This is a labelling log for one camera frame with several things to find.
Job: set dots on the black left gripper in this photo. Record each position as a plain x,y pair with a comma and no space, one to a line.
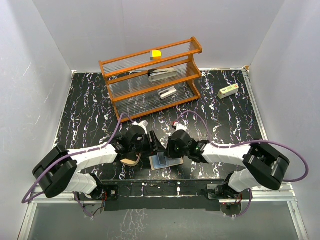
153,147

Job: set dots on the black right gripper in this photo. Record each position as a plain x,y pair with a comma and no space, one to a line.
170,153

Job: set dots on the pink leather card holder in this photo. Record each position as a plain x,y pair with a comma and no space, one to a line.
166,162

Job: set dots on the beige card box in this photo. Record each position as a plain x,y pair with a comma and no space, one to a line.
131,159

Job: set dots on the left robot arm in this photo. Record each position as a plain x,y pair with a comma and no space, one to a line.
60,170

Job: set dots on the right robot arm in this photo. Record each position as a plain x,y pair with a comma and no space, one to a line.
263,165

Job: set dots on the small white stapler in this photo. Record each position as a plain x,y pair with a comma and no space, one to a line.
167,93

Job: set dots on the orange wooden shelf rack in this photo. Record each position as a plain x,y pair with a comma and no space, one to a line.
133,94

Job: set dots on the large grey black stapler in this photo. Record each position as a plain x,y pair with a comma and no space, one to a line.
161,74

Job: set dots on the white staples box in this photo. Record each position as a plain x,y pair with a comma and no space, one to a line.
228,91

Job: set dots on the yellow grey tape dispenser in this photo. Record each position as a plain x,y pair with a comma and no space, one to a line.
155,55

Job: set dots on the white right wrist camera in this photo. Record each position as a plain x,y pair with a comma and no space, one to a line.
178,126

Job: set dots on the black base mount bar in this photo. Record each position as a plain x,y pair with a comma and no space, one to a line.
183,194

